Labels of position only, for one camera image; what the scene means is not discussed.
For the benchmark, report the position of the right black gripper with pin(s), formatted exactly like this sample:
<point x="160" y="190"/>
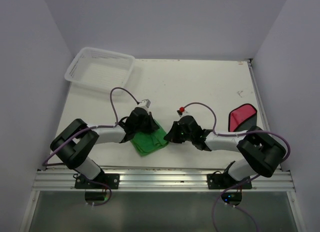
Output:
<point x="172" y="135"/>

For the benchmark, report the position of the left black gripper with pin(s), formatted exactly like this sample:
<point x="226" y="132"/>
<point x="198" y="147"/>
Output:
<point x="151" y="122"/>

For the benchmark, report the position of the green microfiber towel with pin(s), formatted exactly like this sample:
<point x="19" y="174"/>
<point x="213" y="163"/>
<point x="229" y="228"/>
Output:
<point x="145" y="144"/>

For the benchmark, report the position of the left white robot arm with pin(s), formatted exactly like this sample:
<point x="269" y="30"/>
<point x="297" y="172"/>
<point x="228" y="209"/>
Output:
<point x="75" y="142"/>

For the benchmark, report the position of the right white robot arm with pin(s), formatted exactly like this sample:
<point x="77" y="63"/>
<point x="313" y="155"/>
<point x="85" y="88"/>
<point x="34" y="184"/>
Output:
<point x="261" y="153"/>

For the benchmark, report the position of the white plastic basket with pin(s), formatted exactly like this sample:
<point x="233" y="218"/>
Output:
<point x="100" y="70"/>

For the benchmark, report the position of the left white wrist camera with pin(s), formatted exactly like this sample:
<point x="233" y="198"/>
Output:
<point x="144" y="104"/>

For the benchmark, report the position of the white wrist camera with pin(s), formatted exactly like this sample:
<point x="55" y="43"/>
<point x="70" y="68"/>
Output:
<point x="144" y="104"/>
<point x="182" y="112"/>

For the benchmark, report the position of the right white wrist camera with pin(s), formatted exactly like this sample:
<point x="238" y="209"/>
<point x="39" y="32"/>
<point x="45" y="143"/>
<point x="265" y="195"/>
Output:
<point x="182" y="112"/>

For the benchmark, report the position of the aluminium mounting rail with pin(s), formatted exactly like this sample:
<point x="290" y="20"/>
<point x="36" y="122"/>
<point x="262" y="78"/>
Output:
<point x="157" y="180"/>

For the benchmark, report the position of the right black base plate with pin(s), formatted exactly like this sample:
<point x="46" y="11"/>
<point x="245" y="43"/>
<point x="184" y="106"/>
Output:
<point x="222" y="181"/>

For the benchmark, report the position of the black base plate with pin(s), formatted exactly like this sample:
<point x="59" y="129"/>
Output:
<point x="222" y="181"/>
<point x="110" y="179"/>

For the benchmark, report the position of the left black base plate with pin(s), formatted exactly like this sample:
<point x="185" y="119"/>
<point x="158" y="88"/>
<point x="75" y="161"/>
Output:
<point x="110" y="179"/>

